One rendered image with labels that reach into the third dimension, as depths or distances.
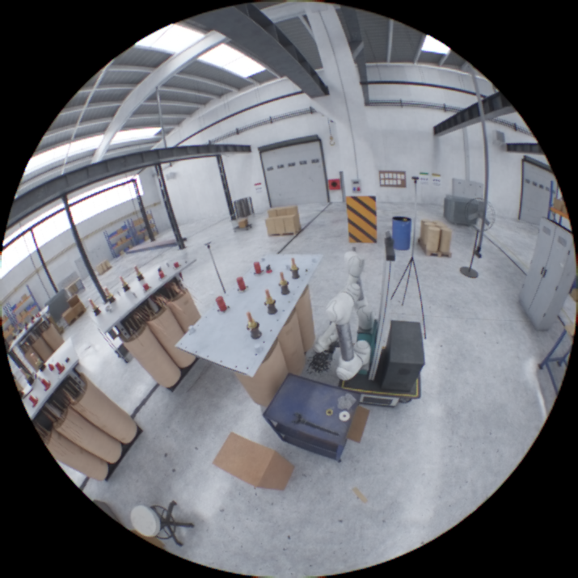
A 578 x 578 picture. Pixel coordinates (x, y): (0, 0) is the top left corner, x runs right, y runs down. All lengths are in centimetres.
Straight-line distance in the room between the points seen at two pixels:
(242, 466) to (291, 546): 124
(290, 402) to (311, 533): 147
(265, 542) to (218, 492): 74
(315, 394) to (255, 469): 73
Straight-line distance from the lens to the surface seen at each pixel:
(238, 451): 155
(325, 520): 235
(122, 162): 990
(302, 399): 163
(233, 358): 136
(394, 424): 254
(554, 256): 476
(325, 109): 670
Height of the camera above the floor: 233
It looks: 32 degrees down
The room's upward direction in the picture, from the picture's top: 11 degrees counter-clockwise
